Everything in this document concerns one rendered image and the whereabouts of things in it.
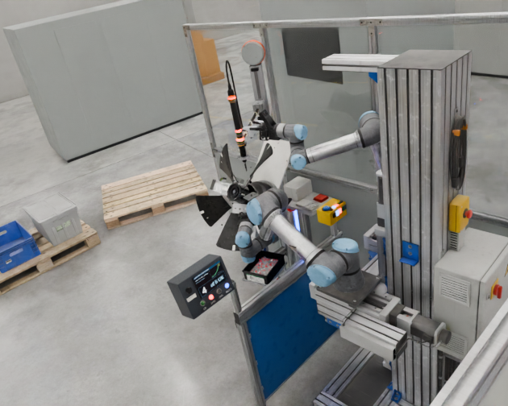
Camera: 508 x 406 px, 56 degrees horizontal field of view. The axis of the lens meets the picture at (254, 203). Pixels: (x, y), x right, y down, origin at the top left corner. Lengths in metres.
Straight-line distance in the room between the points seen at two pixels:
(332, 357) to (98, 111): 5.82
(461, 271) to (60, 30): 6.74
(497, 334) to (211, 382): 2.81
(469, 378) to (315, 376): 2.67
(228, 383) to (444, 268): 1.81
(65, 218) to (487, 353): 4.83
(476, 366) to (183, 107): 8.07
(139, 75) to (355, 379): 6.32
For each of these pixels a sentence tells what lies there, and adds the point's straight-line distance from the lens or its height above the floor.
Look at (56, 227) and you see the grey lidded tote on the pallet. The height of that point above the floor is 0.34.
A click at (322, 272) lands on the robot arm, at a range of 2.06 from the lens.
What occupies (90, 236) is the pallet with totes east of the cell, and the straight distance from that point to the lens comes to 5.30.
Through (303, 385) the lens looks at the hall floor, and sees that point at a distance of 3.27.
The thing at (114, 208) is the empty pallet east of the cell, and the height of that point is 0.14.
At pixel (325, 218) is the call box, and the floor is 1.03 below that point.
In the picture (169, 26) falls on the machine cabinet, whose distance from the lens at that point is 8.35.
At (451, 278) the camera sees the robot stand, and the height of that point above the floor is 1.20.
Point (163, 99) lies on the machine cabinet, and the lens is 8.39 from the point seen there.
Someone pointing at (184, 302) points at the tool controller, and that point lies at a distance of 2.21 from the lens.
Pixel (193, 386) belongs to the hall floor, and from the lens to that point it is 3.44.
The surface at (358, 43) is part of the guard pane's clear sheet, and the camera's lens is 2.90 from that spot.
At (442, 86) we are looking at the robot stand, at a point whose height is 1.97.
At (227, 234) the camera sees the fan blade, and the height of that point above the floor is 1.01.
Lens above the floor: 2.50
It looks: 28 degrees down
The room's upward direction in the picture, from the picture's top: 11 degrees counter-clockwise
